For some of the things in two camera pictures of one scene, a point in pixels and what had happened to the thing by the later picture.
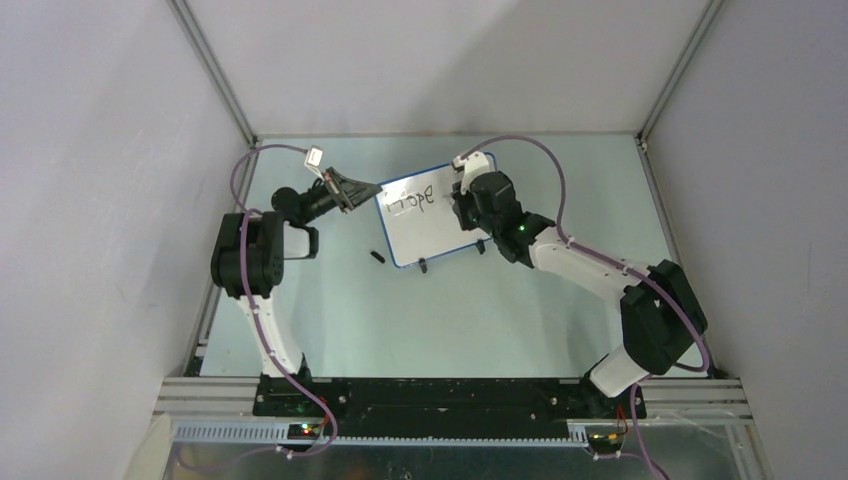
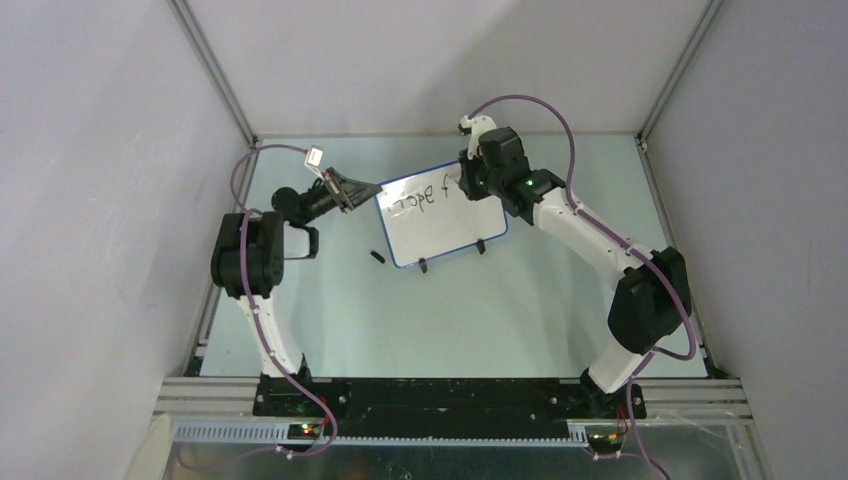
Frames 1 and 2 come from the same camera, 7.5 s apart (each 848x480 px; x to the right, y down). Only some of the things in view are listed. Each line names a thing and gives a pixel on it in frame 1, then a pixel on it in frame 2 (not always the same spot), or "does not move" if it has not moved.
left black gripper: x=347 y=194 does not move
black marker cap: x=378 y=256 does not move
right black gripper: x=460 y=207 → x=473 y=192
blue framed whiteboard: x=419 y=219 does not move
